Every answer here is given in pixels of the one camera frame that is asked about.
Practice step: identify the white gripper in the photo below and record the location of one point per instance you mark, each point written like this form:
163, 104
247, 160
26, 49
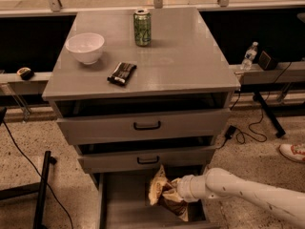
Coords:
185, 188

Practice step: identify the brown chip bag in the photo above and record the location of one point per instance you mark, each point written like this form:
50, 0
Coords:
163, 191

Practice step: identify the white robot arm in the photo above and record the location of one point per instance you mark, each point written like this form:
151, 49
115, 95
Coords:
219, 183

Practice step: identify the bottom grey drawer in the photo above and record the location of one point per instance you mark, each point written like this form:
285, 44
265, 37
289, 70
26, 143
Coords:
124, 204

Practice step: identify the grey drawer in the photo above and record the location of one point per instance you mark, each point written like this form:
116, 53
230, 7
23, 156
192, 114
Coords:
147, 159
145, 126
124, 204

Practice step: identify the top grey drawer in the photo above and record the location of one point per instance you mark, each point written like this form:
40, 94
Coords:
145, 126

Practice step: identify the middle grey drawer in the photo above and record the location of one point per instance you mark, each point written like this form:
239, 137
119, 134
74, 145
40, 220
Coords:
147, 159

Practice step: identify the grey drawer cabinet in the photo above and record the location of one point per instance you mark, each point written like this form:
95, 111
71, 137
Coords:
182, 70

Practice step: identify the black power adapter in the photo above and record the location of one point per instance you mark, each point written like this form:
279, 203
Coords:
230, 132

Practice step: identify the black table leg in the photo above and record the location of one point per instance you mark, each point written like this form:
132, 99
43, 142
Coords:
280, 132

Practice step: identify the white red sneaker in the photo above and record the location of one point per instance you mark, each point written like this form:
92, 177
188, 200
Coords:
294, 152

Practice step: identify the black snack bar wrapper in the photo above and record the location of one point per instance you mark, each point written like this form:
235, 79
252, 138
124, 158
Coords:
122, 73

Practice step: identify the black metal stand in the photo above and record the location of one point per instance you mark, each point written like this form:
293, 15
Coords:
39, 187

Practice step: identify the small black box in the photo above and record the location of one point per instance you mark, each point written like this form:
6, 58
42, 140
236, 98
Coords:
266, 62

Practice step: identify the clear water bottle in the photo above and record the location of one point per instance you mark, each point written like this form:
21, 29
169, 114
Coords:
249, 57

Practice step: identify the white bowl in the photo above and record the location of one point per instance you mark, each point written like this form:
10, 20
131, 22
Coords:
86, 48

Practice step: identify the green soda can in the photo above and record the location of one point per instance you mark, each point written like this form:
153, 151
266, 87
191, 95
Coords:
142, 27

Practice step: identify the tape measure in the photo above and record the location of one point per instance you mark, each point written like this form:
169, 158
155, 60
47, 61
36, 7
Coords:
25, 73

